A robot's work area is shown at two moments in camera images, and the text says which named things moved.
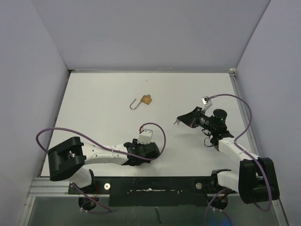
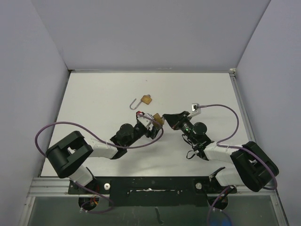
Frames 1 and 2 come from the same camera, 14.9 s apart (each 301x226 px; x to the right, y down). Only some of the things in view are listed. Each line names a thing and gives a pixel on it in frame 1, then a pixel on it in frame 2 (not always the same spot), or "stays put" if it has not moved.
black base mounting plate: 152,191 stays put
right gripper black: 191,119 -> 179,119
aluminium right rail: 244,114 stays put
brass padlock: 146,99 stays put
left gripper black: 138,144 -> 151,133
